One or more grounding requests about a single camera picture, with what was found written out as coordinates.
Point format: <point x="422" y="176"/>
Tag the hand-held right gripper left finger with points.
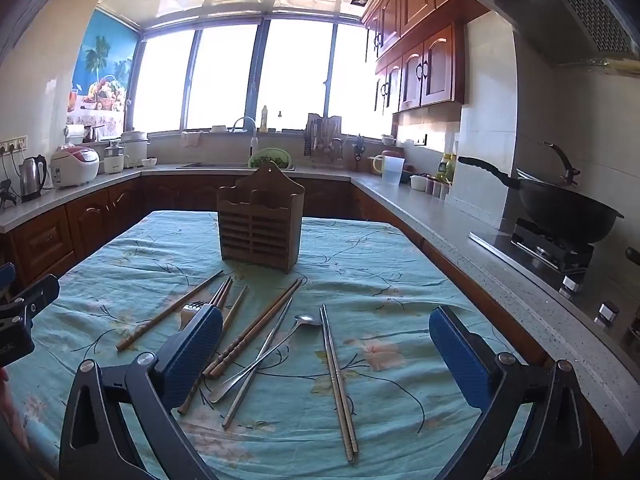
<point x="197" y="355"/>

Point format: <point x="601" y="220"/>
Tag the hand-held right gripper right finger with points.
<point x="457" y="355"/>

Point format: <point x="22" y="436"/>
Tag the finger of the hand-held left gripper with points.
<point x="35" y="295"/>
<point x="6" y="280"/>

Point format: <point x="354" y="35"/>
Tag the plain wooden chopstick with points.
<point x="170" y="310"/>
<point x="226" y="294"/>
<point x="237" y="305"/>
<point x="222" y="288"/>

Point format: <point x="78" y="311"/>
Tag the wooden slatted utensil holder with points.
<point x="260" y="220"/>

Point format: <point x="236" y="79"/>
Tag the metal fork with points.
<point x="189" y="310"/>

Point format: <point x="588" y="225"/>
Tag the metal chopstick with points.
<point x="331" y="365"/>
<point x="250" y="380"/>

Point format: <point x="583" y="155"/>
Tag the carved-end wooden chopstick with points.
<point x="257" y="323"/>
<point x="265" y="329"/>

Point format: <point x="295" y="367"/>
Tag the small black tripod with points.
<point x="6" y="192"/>

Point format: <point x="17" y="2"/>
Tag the teal floral tablecloth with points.
<point x="380" y="290"/>

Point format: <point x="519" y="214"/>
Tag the stainless electric kettle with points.
<point x="31" y="177"/>

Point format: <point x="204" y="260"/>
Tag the metal spoon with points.
<point x="307" y="321"/>

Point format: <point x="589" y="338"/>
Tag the pair of metal chopsticks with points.
<point x="338" y="365"/>

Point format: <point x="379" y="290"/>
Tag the gas stove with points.
<point x="545" y="255"/>

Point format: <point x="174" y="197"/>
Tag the white pink rice cooker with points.
<point x="75" y="166"/>

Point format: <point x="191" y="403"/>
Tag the small white electric steamer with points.
<point x="115" y="157"/>

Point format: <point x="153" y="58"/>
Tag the paper towel roll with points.
<point x="75" y="130"/>

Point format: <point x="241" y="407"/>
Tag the row of spice jars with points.
<point x="439" y="189"/>

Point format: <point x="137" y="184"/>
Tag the small white bowl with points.
<point x="149" y="162"/>

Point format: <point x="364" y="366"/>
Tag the black wok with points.
<point x="565" y="215"/>

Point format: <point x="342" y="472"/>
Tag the large white cooker pot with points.
<point x="136" y="147"/>

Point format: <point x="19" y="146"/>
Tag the yellow cooking oil bottle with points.
<point x="445" y="167"/>

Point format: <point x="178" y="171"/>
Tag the kitchen sink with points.
<point x="215" y="165"/>

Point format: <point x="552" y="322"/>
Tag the clear measuring pitcher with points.
<point x="394" y="170"/>

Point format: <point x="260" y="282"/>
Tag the green colander with vegetables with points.
<point x="270" y="157"/>

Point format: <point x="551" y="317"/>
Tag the red pot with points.
<point x="392" y="154"/>

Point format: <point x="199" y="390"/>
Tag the white hanging rag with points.
<point x="191" y="138"/>

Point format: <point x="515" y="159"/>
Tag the scissors holder block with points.
<point x="359" y="152"/>

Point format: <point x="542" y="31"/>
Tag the white bowl on windowsill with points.
<point x="389" y="140"/>

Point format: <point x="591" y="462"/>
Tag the white container on windowsill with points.
<point x="218" y="129"/>

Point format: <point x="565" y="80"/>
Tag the chrome sink faucet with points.
<point x="245" y="122"/>

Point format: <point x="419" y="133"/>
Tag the yellow dish soap bottle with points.
<point x="264" y="120"/>

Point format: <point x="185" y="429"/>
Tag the small dark bottle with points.
<point x="280" y="122"/>

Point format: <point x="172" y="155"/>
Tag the knife and utensil rack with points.
<point x="324" y="135"/>

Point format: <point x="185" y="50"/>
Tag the large kitchen window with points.
<point x="225" y="80"/>

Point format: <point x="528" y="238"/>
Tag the wooden upper cabinets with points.
<point x="425" y="50"/>

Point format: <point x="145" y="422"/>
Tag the steel range hood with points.
<point x="560" y="5"/>

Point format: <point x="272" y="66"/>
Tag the wall power outlet strip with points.
<point x="12" y="144"/>

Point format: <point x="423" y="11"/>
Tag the tropical fruit wall poster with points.
<point x="102" y="65"/>

